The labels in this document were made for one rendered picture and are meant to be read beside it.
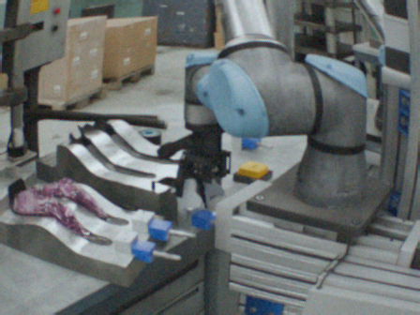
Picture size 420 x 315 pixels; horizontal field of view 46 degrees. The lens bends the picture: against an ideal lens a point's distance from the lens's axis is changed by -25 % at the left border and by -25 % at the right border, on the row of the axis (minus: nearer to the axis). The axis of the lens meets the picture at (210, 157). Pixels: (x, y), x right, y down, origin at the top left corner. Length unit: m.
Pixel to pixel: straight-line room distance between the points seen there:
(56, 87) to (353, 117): 4.62
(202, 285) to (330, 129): 0.83
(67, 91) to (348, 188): 4.50
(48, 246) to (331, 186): 0.61
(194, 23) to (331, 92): 7.56
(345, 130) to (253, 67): 0.18
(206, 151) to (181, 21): 7.27
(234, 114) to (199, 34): 7.56
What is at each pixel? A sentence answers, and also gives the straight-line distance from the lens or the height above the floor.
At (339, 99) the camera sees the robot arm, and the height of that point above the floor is 1.21.
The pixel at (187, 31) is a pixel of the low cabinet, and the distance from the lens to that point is 8.51.
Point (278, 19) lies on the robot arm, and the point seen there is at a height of 1.31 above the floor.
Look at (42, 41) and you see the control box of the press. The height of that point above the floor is 1.18.
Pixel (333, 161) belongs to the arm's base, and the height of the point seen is 1.11.
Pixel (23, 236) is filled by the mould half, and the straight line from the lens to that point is 1.25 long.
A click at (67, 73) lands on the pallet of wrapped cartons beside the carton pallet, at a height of 0.42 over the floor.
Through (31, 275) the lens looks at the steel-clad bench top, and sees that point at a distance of 1.19.
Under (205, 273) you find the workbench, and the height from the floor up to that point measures 0.59.
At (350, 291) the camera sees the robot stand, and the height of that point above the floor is 0.95.
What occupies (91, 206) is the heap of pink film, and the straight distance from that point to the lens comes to 1.31.
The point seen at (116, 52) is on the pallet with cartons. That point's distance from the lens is 6.03.
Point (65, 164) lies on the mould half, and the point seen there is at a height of 0.88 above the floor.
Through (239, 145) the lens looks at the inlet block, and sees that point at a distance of 1.90.
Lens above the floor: 1.43
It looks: 20 degrees down
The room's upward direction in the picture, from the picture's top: 1 degrees clockwise
